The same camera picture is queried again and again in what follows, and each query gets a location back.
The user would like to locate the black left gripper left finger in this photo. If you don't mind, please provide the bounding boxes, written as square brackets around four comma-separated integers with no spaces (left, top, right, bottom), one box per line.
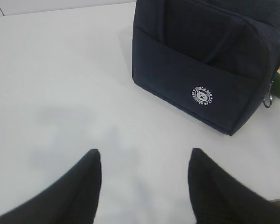
[0,149,101,224]

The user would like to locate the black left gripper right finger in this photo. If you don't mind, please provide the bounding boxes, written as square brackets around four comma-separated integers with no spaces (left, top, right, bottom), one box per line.
[188,148,280,224]

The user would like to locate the navy blue lunch bag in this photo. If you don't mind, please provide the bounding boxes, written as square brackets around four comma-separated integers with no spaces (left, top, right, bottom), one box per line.
[132,0,280,135]

